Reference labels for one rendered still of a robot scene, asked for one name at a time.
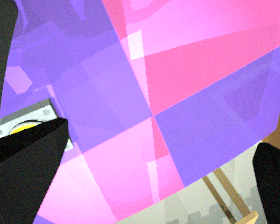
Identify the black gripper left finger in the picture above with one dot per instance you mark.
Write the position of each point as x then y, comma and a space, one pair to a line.
29, 160

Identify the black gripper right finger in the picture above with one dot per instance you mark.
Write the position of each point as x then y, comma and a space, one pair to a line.
266, 165

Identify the yellow round plate with orange tab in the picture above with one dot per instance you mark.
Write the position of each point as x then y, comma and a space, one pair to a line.
23, 126

